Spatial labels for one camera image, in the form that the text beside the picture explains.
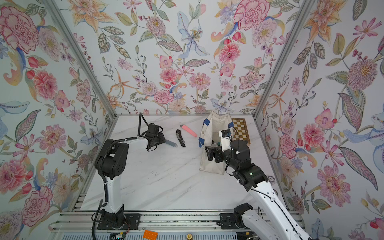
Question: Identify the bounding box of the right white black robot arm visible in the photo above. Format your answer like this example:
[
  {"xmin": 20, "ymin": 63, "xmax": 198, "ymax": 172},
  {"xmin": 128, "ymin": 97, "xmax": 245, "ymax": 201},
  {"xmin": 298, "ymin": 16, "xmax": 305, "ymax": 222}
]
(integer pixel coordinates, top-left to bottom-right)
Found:
[{"xmin": 205, "ymin": 139, "xmax": 311, "ymax": 240}]

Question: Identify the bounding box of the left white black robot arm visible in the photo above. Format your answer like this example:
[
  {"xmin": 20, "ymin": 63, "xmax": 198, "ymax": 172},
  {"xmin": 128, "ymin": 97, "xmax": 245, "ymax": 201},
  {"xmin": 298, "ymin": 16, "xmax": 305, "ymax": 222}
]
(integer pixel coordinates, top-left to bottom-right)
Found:
[{"xmin": 95, "ymin": 123, "xmax": 166, "ymax": 229}]

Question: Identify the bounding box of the white canvas cartoon pouch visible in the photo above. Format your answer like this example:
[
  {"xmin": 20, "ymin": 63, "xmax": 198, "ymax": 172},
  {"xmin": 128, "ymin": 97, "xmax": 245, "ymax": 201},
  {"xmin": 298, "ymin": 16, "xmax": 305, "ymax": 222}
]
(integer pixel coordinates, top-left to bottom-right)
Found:
[{"xmin": 199, "ymin": 111, "xmax": 233, "ymax": 175}]

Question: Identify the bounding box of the left black corrugated cable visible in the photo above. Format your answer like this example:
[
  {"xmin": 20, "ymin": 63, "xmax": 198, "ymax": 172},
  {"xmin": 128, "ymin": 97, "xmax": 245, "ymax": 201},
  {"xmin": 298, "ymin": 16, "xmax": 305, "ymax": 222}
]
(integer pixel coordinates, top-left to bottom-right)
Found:
[{"xmin": 91, "ymin": 112, "xmax": 151, "ymax": 240}]

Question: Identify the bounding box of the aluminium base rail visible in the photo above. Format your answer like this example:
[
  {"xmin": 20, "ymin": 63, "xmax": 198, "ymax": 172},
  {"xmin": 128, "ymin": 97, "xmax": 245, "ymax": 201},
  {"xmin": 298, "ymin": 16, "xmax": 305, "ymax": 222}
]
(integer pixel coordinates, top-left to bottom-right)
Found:
[{"xmin": 47, "ymin": 210, "xmax": 310, "ymax": 233}]

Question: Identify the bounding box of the grey blue utility knife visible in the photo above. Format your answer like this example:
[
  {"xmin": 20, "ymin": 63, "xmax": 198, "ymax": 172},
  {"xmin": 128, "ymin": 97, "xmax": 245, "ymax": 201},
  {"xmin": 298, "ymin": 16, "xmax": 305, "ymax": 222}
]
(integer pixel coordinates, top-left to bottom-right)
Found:
[{"xmin": 165, "ymin": 140, "xmax": 178, "ymax": 148}]

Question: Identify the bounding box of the small yellow black knife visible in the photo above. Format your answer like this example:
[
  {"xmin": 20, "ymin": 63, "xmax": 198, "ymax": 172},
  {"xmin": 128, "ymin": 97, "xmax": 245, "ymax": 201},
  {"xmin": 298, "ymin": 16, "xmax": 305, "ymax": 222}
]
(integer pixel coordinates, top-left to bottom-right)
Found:
[{"xmin": 176, "ymin": 129, "xmax": 186, "ymax": 148}]

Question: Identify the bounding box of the grey thread spool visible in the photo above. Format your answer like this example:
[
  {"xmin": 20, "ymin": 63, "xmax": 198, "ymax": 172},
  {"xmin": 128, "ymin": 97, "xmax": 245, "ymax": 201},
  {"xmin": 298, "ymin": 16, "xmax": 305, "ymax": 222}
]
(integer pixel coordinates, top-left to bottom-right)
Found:
[{"xmin": 268, "ymin": 176, "xmax": 276, "ymax": 185}]

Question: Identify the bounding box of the orange plastic block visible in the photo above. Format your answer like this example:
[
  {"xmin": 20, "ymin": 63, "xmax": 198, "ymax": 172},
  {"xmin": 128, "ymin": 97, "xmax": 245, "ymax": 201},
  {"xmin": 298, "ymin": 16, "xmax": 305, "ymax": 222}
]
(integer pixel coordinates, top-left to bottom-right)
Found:
[{"xmin": 143, "ymin": 230, "xmax": 159, "ymax": 240}]

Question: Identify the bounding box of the wooden chessboard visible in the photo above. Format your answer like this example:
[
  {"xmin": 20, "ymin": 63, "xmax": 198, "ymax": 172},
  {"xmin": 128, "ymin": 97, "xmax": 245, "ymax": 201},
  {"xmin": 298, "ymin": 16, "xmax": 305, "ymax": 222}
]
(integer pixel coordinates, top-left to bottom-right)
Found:
[{"xmin": 232, "ymin": 118, "xmax": 251, "ymax": 146}]

